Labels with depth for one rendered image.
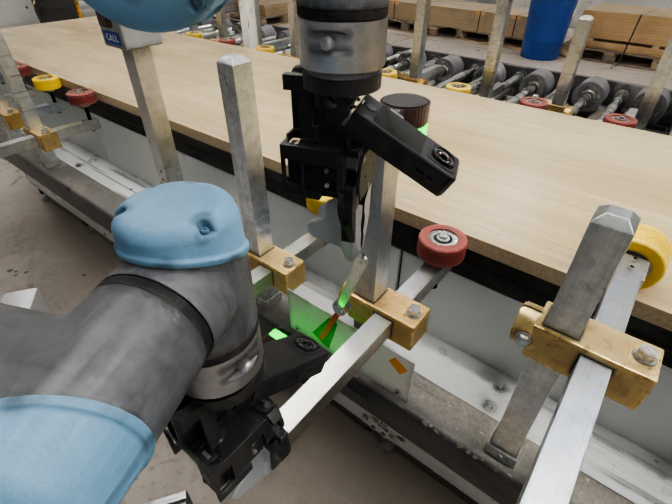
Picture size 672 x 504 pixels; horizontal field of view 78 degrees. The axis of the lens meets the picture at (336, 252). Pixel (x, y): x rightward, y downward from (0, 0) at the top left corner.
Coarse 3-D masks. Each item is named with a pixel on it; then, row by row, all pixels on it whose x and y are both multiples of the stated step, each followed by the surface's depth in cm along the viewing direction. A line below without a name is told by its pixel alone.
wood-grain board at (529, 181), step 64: (64, 64) 158; (192, 64) 158; (256, 64) 158; (192, 128) 108; (448, 128) 108; (512, 128) 108; (576, 128) 108; (448, 192) 81; (512, 192) 81; (576, 192) 81; (640, 192) 81; (512, 256) 67
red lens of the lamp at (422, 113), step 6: (384, 96) 51; (390, 108) 48; (396, 108) 48; (420, 108) 48; (426, 108) 48; (402, 114) 48; (408, 114) 48; (414, 114) 48; (420, 114) 48; (426, 114) 49; (408, 120) 48; (414, 120) 48; (420, 120) 48; (426, 120) 49; (414, 126) 49; (420, 126) 49
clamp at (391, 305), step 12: (360, 300) 62; (384, 300) 62; (396, 300) 62; (408, 300) 62; (348, 312) 66; (360, 312) 64; (372, 312) 62; (384, 312) 60; (396, 312) 60; (396, 324) 60; (408, 324) 58; (420, 324) 59; (396, 336) 61; (408, 336) 59; (420, 336) 62; (408, 348) 60
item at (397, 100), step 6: (390, 96) 51; (396, 96) 51; (402, 96) 51; (408, 96) 51; (414, 96) 51; (420, 96) 51; (384, 102) 49; (390, 102) 49; (396, 102) 49; (402, 102) 49; (408, 102) 49; (414, 102) 49; (420, 102) 49; (426, 102) 49; (402, 108) 48; (408, 108) 48; (414, 108) 48
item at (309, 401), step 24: (408, 288) 66; (360, 336) 58; (384, 336) 60; (336, 360) 55; (360, 360) 56; (312, 384) 52; (336, 384) 52; (288, 408) 49; (312, 408) 49; (288, 432) 47
